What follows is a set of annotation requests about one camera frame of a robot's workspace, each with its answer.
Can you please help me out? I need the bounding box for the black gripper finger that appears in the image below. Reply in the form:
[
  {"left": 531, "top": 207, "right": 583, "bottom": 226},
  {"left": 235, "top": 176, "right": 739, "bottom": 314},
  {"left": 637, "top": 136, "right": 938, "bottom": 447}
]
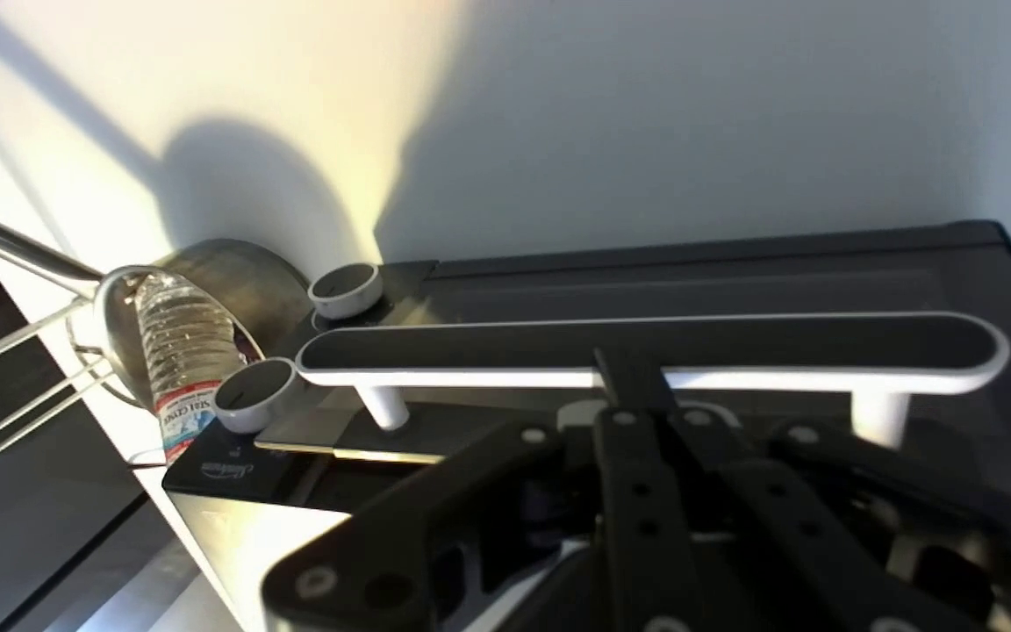
[{"left": 592, "top": 348, "right": 672, "bottom": 414}]

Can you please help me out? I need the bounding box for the lower white oven knob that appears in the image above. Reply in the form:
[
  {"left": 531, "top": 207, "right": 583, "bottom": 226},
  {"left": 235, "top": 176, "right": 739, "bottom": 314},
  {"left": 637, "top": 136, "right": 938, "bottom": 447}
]
[{"left": 209, "top": 357, "right": 298, "bottom": 436}]

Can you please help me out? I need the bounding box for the silver metal pot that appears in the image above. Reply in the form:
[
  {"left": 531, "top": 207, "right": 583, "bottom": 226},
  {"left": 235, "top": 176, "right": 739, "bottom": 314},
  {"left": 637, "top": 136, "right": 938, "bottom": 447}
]
[{"left": 0, "top": 194, "right": 320, "bottom": 414}]

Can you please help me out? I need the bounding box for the clear plastic water bottle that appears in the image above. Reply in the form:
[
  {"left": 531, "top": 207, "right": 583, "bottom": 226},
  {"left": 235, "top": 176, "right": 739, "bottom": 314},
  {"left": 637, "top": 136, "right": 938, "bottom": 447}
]
[{"left": 137, "top": 271, "right": 243, "bottom": 464}]

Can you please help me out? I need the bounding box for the white wire rack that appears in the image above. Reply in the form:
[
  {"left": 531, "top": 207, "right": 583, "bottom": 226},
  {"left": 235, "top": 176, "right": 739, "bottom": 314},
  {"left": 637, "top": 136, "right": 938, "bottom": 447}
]
[{"left": 0, "top": 293, "right": 134, "bottom": 495}]

